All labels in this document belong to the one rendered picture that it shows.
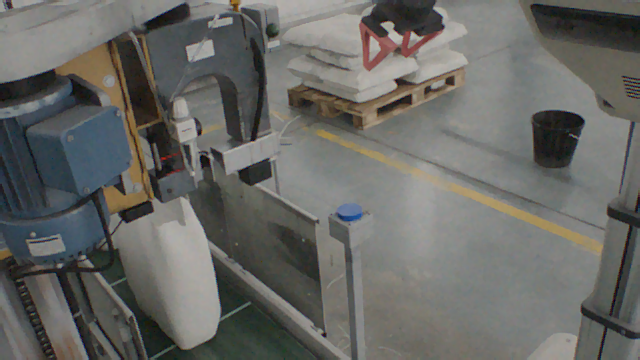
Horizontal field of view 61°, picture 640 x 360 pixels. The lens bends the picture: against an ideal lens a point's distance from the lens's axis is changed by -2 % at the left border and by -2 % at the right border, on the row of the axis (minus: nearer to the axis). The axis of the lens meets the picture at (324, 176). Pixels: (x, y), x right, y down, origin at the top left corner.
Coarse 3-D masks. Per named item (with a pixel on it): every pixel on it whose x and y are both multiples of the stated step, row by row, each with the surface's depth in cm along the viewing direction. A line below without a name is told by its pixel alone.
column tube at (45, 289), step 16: (0, 272) 98; (0, 288) 99; (32, 288) 103; (48, 288) 105; (0, 304) 100; (16, 304) 102; (48, 304) 106; (64, 304) 108; (0, 320) 101; (16, 320) 103; (48, 320) 107; (64, 320) 109; (16, 336) 104; (32, 336) 106; (64, 336) 111; (16, 352) 105; (32, 352) 107; (64, 352) 112; (80, 352) 114
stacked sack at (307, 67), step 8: (304, 56) 421; (312, 56) 418; (288, 64) 420; (296, 64) 414; (304, 64) 408; (312, 64) 403; (320, 64) 401; (328, 64) 401; (296, 72) 414; (304, 72) 406; (312, 72) 402; (320, 72) 397; (312, 80) 406; (320, 80) 399
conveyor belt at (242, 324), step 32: (96, 256) 205; (128, 288) 187; (224, 288) 184; (224, 320) 170; (256, 320) 169; (160, 352) 160; (192, 352) 159; (224, 352) 158; (256, 352) 157; (288, 352) 156
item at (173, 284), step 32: (128, 224) 149; (160, 224) 140; (192, 224) 144; (128, 256) 161; (160, 256) 143; (192, 256) 146; (160, 288) 148; (192, 288) 149; (160, 320) 159; (192, 320) 153
